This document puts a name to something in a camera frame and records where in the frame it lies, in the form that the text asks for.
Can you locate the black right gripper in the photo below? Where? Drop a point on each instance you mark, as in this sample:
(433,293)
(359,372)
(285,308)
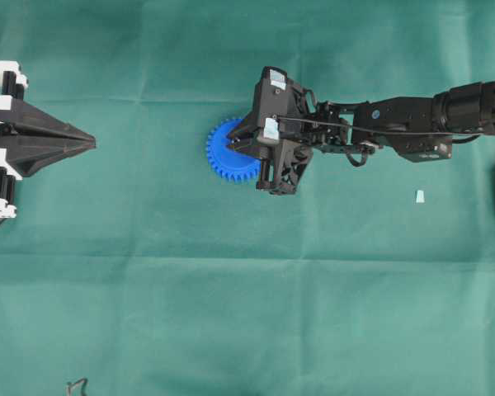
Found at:
(281,108)

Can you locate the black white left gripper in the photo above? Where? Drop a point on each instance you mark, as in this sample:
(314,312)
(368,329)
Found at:
(23,157)

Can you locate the blue plastic gear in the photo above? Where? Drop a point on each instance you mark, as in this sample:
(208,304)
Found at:
(227,164)

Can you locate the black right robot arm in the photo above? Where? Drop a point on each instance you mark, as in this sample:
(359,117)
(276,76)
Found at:
(418,129)

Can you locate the small pale blue shaft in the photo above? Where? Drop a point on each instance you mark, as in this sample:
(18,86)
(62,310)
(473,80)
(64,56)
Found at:
(420,197)

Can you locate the green table cloth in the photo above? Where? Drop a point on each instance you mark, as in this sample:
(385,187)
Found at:
(136,266)

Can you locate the bent metal wire clip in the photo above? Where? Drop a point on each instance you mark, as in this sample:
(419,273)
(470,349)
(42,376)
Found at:
(79,386)

